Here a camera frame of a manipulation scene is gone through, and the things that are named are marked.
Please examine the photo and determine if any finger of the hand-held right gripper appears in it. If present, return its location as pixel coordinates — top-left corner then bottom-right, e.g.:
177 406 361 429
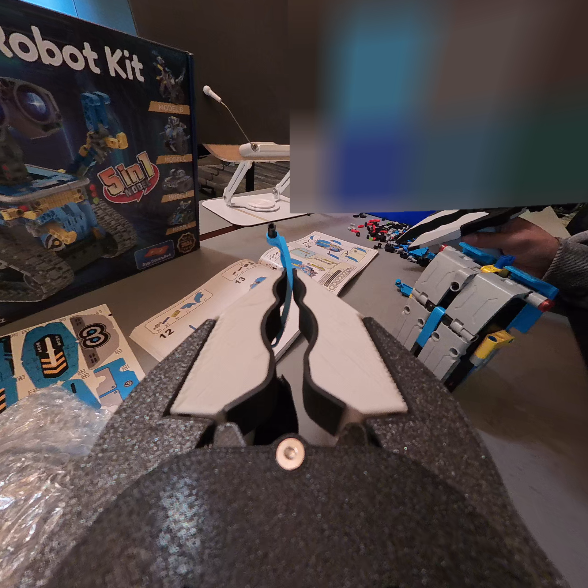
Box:
404 209 494 237
397 225 467 252

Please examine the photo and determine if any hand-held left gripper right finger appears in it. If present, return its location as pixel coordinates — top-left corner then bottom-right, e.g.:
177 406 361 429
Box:
294 271 409 435

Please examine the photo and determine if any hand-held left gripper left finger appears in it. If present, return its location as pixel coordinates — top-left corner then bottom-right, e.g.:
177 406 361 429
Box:
169 268 288 420

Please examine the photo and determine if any blue toy brick robot model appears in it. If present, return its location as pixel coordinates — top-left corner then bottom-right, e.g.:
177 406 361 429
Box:
394 241 559 393

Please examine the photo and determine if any blue curved brick panel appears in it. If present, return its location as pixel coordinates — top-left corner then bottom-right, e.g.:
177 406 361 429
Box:
266 223 295 347

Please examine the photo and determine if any person's right forearm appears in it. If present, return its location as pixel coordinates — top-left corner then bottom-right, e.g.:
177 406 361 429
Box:
542 236 588 318

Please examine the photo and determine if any grey desk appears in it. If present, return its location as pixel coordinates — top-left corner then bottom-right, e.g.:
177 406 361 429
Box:
0 211 588 588

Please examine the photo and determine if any person's right hand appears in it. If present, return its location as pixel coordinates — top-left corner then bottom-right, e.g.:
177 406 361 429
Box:
462 218 560 279

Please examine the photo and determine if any pile of loose toy bricks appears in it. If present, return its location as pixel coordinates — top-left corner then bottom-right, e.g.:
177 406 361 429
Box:
347 213 437 267

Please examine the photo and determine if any white instruction booklet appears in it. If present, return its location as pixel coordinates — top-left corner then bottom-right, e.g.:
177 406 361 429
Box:
130 231 379 364

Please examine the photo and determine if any pale grey table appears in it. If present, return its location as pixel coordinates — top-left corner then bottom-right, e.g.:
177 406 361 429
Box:
198 202 318 242

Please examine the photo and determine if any blue sticker sheet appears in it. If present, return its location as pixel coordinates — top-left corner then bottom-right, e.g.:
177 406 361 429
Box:
0 303 145 414

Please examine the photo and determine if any crinkled clear plastic bag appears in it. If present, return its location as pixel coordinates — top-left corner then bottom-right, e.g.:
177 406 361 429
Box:
0 385 118 559

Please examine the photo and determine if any dark blue toy kit box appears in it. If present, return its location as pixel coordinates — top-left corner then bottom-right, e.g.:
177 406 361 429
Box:
0 21 200 322

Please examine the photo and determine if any white gooseneck microphone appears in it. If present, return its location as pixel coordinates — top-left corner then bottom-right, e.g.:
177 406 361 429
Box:
202 85 252 147

